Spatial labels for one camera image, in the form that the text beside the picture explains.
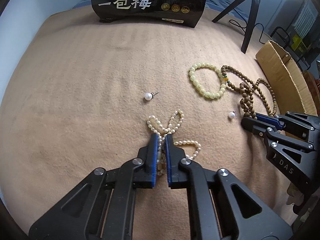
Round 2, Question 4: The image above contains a brown wooden bead necklace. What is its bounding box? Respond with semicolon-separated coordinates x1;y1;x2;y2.
220;64;278;119

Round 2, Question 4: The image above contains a white pearl necklace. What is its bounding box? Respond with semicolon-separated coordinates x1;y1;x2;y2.
146;109;202;177

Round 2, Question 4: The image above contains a right gloved hand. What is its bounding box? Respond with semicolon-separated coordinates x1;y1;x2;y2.
286;183;310;216

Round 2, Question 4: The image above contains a pearl stud earring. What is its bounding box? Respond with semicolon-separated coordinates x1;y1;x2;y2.
144;91;159;101
228;111;236;120

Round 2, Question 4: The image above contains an open cardboard box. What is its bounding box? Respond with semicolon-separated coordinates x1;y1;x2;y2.
255;40;317;116

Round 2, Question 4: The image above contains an orange cloth covered furniture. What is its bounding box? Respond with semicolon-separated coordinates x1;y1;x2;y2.
302;70;319;115

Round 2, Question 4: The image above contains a yellow box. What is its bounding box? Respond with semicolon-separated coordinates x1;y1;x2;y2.
291;34;309;55

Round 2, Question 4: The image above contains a black clothes rack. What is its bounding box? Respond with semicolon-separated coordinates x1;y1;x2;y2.
269;26;313;66

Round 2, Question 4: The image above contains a striped hanging towel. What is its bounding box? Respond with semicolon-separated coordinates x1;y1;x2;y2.
292;0;318;38

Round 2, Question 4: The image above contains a black tripod stand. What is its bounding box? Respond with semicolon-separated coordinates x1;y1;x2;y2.
211;0;264;54

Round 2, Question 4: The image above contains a cream bead bracelet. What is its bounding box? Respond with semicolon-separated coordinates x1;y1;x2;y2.
188;62;228;100

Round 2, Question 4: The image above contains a black power cable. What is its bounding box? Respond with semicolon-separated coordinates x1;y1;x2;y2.
228;0;273;45

